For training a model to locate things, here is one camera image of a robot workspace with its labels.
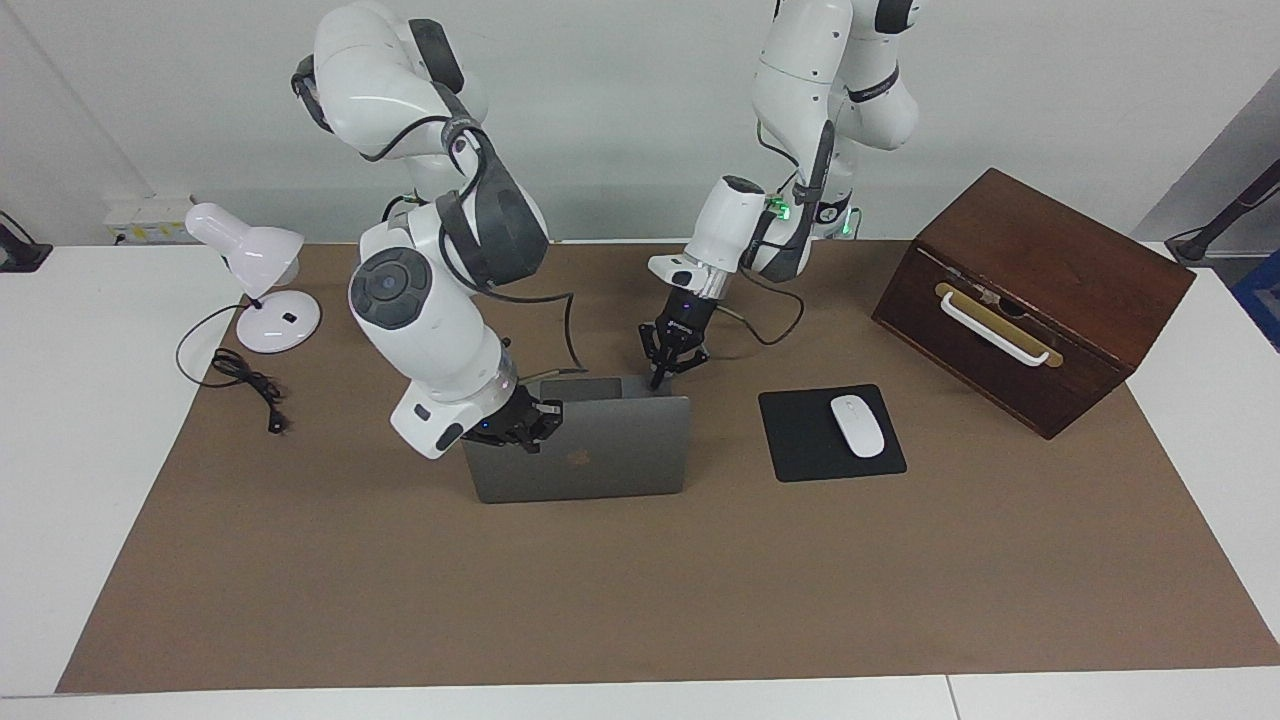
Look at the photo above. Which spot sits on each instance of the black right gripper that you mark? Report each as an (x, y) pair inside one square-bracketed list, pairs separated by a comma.
[(505, 420)]

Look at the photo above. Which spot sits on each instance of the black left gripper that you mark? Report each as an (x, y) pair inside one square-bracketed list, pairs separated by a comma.
[(688, 320)]

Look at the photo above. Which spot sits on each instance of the grey aluminium laptop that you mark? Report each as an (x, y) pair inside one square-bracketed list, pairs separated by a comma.
[(600, 470)]

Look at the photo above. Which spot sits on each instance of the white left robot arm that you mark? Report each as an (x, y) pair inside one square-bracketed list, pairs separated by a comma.
[(790, 100)]

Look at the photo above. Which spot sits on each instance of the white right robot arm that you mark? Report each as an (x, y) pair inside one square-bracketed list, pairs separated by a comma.
[(420, 320)]

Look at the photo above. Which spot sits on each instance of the black mouse pad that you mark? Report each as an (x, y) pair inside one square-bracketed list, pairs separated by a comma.
[(800, 440)]

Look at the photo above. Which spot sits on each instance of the white computer mouse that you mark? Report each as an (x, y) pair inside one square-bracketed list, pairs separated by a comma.
[(857, 427)]

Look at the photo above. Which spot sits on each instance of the brown table mat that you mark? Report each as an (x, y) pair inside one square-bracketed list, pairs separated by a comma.
[(400, 580)]

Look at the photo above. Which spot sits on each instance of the white desk lamp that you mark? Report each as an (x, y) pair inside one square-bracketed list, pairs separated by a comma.
[(250, 250)]

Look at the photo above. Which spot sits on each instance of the dark brown wooden box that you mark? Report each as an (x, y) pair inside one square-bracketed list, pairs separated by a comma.
[(1080, 270)]

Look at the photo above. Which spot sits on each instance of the white power strip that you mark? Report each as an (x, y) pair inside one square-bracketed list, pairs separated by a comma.
[(140, 215)]

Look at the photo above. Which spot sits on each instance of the black stand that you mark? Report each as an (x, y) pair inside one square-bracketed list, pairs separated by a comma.
[(1225, 215)]

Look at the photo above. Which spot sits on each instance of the blue crate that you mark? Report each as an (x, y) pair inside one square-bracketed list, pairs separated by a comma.
[(1262, 300)]

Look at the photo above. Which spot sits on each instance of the black clamp mount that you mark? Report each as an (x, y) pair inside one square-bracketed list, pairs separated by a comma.
[(20, 255)]

